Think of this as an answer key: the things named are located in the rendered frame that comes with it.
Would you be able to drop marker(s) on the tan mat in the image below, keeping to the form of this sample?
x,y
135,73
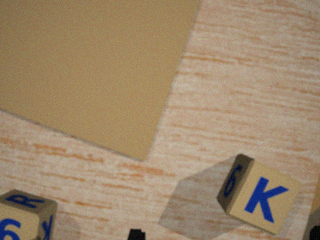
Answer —
x,y
100,70

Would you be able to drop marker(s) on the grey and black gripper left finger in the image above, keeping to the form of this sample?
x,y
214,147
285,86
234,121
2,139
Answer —
x,y
136,234

